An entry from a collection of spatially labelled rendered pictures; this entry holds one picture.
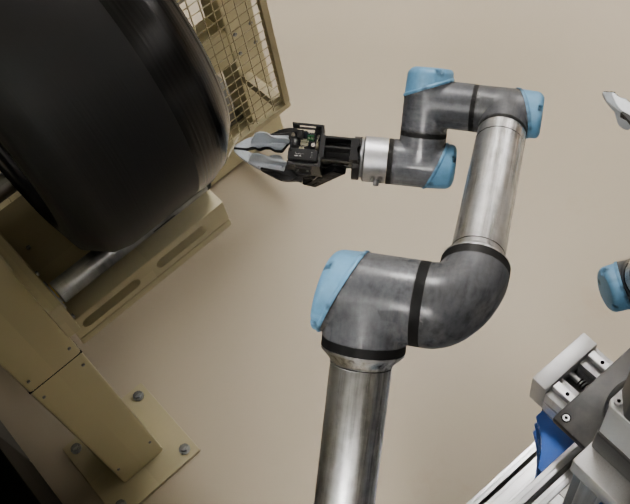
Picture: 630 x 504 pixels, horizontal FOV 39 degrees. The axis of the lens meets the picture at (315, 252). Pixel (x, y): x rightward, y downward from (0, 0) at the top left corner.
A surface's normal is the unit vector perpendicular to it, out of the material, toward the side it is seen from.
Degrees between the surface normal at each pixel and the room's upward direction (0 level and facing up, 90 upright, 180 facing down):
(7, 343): 90
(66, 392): 90
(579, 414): 0
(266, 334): 0
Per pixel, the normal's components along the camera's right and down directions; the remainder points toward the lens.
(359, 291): -0.22, -0.13
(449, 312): 0.14, 0.13
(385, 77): -0.13, -0.52
